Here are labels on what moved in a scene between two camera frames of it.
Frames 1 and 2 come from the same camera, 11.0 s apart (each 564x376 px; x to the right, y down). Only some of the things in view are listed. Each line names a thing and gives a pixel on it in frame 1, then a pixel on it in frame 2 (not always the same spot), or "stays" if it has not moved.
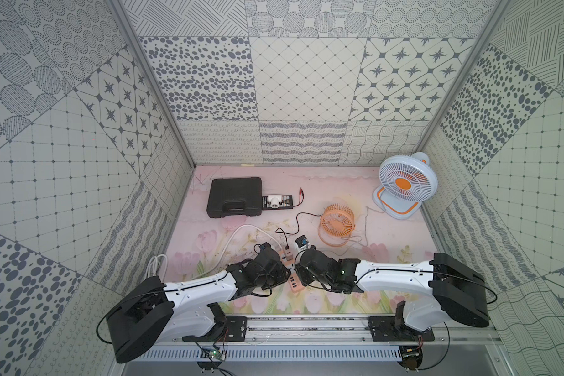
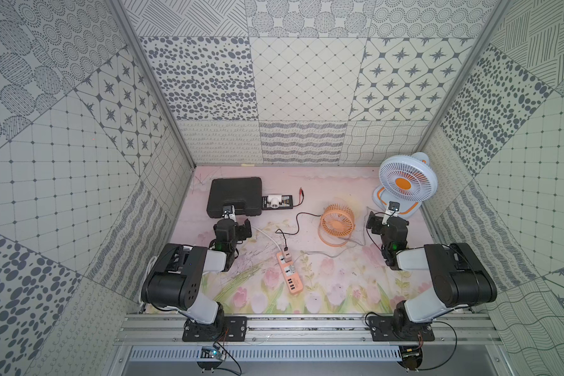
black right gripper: (301, 272) to (377, 223)
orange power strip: (294, 280) stays
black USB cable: (287, 247) stays
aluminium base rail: (345, 327) stays
